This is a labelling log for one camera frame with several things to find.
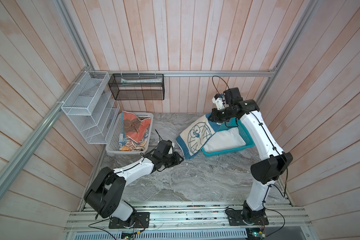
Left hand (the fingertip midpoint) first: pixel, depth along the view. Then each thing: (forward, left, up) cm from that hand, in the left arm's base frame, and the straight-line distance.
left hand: (182, 162), depth 85 cm
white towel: (+22, -30, -8) cm, 38 cm away
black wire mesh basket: (+51, +32, +17) cm, 62 cm away
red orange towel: (+32, +36, -6) cm, 49 cm away
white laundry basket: (+12, +45, -2) cm, 47 cm away
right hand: (+18, -14, +19) cm, 30 cm away
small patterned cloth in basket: (+14, +35, -3) cm, 38 cm away
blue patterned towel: (+15, -9, +7) cm, 18 cm away
